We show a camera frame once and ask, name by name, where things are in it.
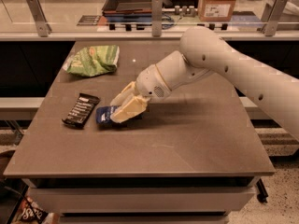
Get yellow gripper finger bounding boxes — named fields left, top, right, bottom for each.
left=110, top=81, right=139, bottom=106
left=110, top=95, right=150, bottom=123

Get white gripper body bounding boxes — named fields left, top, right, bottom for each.
left=135, top=64, right=171, bottom=102

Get blue rxbar blueberry wrapper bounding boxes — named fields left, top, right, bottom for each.
left=95, top=105, right=144, bottom=126

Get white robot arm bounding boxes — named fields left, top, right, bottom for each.
left=111, top=26, right=299, bottom=139

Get black rxbar chocolate wrapper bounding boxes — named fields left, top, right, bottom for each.
left=63, top=93, right=101, bottom=129

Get green chip bag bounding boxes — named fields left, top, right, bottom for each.
left=63, top=45, right=120, bottom=77

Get open orange toolbox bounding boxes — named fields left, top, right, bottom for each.
left=102, top=0, right=151, bottom=15

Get brown cardboard box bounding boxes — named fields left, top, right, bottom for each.
left=198, top=0, right=236, bottom=21

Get white table drawer base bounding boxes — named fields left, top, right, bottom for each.
left=29, top=186, right=255, bottom=224

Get glass barrier panel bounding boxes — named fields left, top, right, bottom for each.
left=1, top=0, right=299, bottom=33

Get snack bag on floor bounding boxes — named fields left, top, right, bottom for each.
left=11, top=197, right=55, bottom=224

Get middle metal glass bracket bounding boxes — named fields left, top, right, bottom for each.
left=151, top=0, right=163, bottom=37

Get metal glass bracket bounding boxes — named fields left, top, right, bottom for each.
left=26, top=0, right=51, bottom=37
left=261, top=0, right=288, bottom=36
left=151, top=0, right=163, bottom=37

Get left metal glass bracket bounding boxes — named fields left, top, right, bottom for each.
left=26, top=0, right=51, bottom=37

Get right metal glass bracket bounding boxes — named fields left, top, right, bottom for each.
left=261, top=0, right=288, bottom=36

